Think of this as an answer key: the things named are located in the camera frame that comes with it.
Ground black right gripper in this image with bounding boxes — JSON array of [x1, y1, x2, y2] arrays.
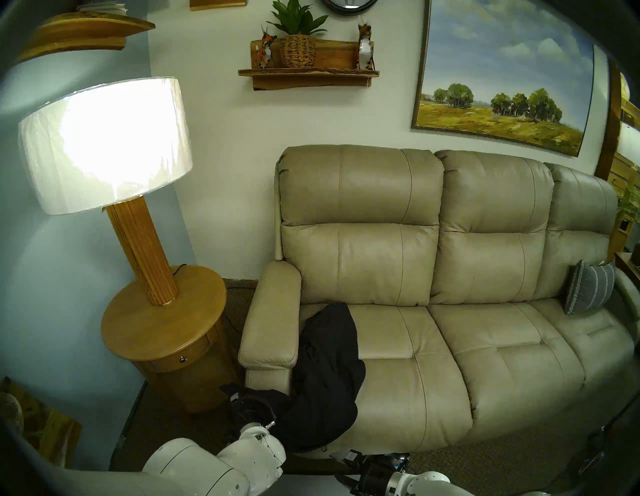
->
[[334, 449, 408, 496]]

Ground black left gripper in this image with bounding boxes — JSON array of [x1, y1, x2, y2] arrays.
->
[[229, 393, 278, 431]]

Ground black hooded jacket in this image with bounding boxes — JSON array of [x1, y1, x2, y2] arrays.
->
[[220, 302, 367, 453]]

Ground beige leather three-seat sofa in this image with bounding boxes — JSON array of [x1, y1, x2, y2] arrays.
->
[[238, 144, 640, 458]]

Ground round wooden side table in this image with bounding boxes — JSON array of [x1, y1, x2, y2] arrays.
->
[[100, 264, 241, 414]]

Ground leaning yellow-brown picture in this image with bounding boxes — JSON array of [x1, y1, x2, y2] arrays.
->
[[0, 376, 84, 471]]

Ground black tripod stand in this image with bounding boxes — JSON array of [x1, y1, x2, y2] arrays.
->
[[575, 425, 621, 476]]

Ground grey striped throw pillow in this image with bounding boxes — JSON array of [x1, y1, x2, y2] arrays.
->
[[564, 260, 617, 316]]

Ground white shade wooden table lamp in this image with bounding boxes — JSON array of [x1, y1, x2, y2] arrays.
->
[[18, 76, 194, 306]]

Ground dark wooden end table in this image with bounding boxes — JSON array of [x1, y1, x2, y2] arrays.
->
[[614, 251, 640, 291]]

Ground orange fox figurine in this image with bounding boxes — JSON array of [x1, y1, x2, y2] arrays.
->
[[254, 26, 278, 70]]

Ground green plant in wicker pot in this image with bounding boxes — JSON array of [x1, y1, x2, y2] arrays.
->
[[266, 0, 329, 69]]

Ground leafy green houseplant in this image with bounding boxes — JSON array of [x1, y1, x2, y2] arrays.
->
[[617, 185, 640, 223]]

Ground right fox figurine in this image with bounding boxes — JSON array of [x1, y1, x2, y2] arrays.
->
[[356, 15, 376, 71]]

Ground framed landscape oil painting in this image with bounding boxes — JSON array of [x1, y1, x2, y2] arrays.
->
[[411, 0, 596, 158]]

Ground curved wooden corner shelf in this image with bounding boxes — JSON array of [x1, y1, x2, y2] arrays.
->
[[16, 12, 156, 65]]

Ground wooden shelving unit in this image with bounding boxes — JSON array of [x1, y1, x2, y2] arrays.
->
[[594, 60, 640, 261]]

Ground stack of books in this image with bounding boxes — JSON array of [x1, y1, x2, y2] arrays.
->
[[76, 0, 129, 17]]

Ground live-edge wooden wall shelf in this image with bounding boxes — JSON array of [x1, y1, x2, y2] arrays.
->
[[238, 39, 380, 91]]

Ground small wooden wall shelf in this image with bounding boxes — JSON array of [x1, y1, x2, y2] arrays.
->
[[189, 0, 248, 12]]

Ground round dark wall clock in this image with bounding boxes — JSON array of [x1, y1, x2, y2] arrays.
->
[[320, 0, 379, 16]]

